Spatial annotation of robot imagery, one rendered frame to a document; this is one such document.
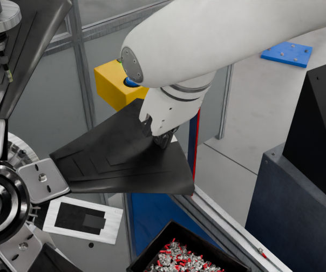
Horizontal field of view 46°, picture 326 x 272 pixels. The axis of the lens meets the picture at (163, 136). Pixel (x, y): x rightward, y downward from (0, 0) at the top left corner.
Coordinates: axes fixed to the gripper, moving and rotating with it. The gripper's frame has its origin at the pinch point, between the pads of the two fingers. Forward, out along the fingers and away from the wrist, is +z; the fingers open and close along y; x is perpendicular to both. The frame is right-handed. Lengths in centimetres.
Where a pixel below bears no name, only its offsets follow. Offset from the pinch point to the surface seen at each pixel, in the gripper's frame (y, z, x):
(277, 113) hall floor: -155, 131, -31
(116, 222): 11.4, 17.1, 4.7
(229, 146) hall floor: -107, 131, -29
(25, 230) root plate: 27.9, 6.9, 0.4
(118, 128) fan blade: 5.1, 2.4, -6.8
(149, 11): -53, 39, -66
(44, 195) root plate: 23.4, 0.2, -0.6
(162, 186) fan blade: 5.5, 1.8, 7.7
